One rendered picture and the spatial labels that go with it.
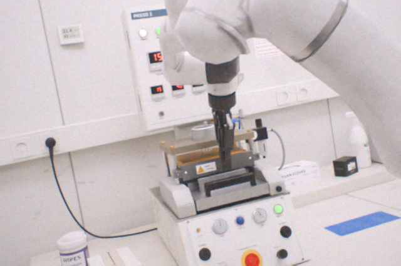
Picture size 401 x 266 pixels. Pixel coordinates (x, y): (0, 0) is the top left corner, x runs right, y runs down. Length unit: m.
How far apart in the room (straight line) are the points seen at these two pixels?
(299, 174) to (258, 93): 0.39
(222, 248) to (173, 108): 0.53
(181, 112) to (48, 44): 0.60
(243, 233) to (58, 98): 0.92
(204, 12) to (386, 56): 0.25
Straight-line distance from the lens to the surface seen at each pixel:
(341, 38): 0.61
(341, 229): 1.54
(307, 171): 1.93
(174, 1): 0.75
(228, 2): 0.64
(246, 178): 1.29
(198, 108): 1.56
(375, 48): 0.63
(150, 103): 1.52
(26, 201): 1.85
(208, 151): 1.43
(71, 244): 1.42
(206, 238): 1.26
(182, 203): 1.25
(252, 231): 1.29
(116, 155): 1.84
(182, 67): 1.04
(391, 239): 1.45
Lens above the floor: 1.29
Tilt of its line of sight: 5 degrees down
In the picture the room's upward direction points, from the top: 10 degrees counter-clockwise
